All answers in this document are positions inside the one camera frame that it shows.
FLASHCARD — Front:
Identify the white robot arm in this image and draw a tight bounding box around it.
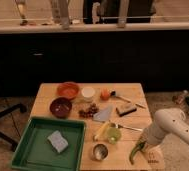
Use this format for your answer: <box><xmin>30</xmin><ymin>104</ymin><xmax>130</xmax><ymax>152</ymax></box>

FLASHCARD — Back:
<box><xmin>139</xmin><ymin>108</ymin><xmax>189</xmax><ymax>149</ymax></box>

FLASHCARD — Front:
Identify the orange bowl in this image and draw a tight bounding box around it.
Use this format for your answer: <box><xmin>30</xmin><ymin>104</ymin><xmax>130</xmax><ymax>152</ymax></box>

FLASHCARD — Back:
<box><xmin>57</xmin><ymin>82</ymin><xmax>79</xmax><ymax>100</ymax></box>

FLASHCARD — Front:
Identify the dark red bowl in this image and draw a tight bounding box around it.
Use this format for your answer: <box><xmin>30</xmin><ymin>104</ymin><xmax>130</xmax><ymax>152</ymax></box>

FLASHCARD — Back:
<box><xmin>49</xmin><ymin>97</ymin><xmax>72</xmax><ymax>118</ymax></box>

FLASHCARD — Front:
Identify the black headed spoon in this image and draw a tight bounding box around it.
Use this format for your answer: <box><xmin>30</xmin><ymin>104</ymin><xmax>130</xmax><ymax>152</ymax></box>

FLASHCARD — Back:
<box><xmin>110</xmin><ymin>91</ymin><xmax>146</xmax><ymax>109</ymax></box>

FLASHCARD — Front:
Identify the green plastic cup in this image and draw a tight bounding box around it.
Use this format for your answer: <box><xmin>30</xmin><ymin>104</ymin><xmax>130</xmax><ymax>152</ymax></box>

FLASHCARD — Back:
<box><xmin>107</xmin><ymin>128</ymin><xmax>122</xmax><ymax>144</ymax></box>

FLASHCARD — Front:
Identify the bunch of red grapes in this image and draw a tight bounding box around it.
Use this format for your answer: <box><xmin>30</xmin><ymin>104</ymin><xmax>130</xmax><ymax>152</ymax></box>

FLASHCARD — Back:
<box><xmin>79</xmin><ymin>103</ymin><xmax>99</xmax><ymax>118</ymax></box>

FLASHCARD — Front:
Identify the black office chair base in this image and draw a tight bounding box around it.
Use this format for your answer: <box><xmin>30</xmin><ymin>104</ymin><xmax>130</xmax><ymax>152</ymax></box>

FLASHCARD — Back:
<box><xmin>0</xmin><ymin>71</ymin><xmax>28</xmax><ymax>152</ymax></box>

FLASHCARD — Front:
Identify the small metal cup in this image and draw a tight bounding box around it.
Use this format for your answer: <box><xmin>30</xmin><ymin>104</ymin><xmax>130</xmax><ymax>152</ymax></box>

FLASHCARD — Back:
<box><xmin>93</xmin><ymin>144</ymin><xmax>108</xmax><ymax>161</ymax></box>

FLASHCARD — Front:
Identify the white paper cup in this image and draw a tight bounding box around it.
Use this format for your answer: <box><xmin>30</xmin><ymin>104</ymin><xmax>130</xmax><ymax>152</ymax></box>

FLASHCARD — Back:
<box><xmin>81</xmin><ymin>87</ymin><xmax>95</xmax><ymax>102</ymax></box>

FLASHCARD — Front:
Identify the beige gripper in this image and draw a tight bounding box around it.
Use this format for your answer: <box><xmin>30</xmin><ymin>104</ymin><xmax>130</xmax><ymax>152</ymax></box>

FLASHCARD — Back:
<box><xmin>138</xmin><ymin>130</ymin><xmax>154</xmax><ymax>152</ymax></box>

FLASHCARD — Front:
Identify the yellow banana toy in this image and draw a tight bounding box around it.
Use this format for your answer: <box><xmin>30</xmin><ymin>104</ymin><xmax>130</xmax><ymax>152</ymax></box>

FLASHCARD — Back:
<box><xmin>93</xmin><ymin>121</ymin><xmax>109</xmax><ymax>141</ymax></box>

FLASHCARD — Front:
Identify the green plastic tray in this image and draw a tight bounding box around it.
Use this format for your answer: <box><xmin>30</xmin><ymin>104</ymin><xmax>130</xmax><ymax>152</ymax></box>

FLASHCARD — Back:
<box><xmin>11</xmin><ymin>117</ymin><xmax>86</xmax><ymax>171</ymax></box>

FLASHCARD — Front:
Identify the orange fruit toy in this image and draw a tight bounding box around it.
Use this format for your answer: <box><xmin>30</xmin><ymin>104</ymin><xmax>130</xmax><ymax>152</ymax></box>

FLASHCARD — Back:
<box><xmin>100</xmin><ymin>89</ymin><xmax>111</xmax><ymax>100</ymax></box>

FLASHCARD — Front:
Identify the metal fork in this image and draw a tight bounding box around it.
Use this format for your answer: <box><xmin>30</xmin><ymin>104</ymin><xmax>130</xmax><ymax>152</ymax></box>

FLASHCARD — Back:
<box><xmin>110</xmin><ymin>122</ymin><xmax>143</xmax><ymax>132</ymax></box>

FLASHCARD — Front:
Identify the light blue cloth piece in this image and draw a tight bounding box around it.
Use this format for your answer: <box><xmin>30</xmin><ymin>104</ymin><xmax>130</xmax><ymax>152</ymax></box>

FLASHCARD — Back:
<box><xmin>93</xmin><ymin>106</ymin><xmax>113</xmax><ymax>122</ymax></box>

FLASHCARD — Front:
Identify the grey blue sponge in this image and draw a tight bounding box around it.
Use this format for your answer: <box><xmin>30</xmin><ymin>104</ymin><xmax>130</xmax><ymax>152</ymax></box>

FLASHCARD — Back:
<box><xmin>48</xmin><ymin>131</ymin><xmax>69</xmax><ymax>153</ymax></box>

